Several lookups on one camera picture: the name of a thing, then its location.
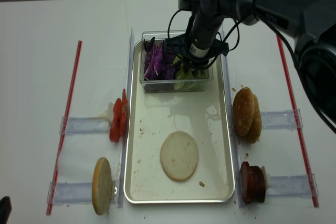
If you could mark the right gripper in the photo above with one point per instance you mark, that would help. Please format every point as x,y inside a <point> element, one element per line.
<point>179,47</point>

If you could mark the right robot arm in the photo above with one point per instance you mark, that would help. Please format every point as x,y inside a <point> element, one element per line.
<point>311,23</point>

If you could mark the shredded green lettuce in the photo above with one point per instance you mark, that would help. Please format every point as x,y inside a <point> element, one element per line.
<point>188,79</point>

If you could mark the white pusher block tomato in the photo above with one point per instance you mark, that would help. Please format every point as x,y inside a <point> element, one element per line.
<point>110,114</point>

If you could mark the red tomato slices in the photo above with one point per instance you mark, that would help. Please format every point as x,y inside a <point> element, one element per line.
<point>119,118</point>

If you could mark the front meat patty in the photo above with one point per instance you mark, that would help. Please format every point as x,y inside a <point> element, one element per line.
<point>246,181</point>

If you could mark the white pusher block patties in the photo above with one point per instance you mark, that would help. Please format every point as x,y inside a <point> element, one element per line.
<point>266,177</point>

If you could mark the purple cabbage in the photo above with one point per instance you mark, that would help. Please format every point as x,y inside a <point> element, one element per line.
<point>157,64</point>

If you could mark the clear salad container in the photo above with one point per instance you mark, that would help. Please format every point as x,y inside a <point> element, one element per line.
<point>160,86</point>

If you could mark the sesame bun front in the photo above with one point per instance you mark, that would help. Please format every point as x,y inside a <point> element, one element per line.
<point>243,110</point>

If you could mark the sesame bun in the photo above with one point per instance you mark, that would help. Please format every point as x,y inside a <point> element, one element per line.
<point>243,110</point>
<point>256,126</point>

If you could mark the metal tray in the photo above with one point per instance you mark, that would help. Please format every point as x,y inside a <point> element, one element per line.
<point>153,117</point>

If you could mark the sesame bun rear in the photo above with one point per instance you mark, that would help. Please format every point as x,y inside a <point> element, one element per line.
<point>256,126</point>

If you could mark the bottom bun on tray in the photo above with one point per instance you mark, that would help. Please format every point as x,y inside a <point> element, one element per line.
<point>179,156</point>

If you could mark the left bun half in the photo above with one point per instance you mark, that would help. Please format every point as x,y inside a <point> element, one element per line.
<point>101,186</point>

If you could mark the left robot gripper tip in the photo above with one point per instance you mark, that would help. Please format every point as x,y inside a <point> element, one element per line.
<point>5,209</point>

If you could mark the clear rail near buns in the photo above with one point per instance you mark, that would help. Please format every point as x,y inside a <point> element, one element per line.
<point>288,119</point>

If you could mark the left red straw rail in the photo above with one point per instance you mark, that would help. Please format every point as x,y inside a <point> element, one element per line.
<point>62,137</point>

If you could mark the red straw rail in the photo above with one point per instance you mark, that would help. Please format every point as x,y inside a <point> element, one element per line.
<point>62,137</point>
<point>312,186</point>

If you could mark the right red straw rail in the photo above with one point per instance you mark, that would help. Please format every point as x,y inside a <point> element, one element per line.
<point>312,186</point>

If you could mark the clear rail near tomato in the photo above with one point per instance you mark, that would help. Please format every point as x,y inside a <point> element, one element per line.
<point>72,125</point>

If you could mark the clear rail near patties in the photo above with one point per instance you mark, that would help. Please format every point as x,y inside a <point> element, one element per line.
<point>290,186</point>

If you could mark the clear rail near left bun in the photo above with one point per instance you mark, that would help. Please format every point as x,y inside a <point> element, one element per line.
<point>69,193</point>

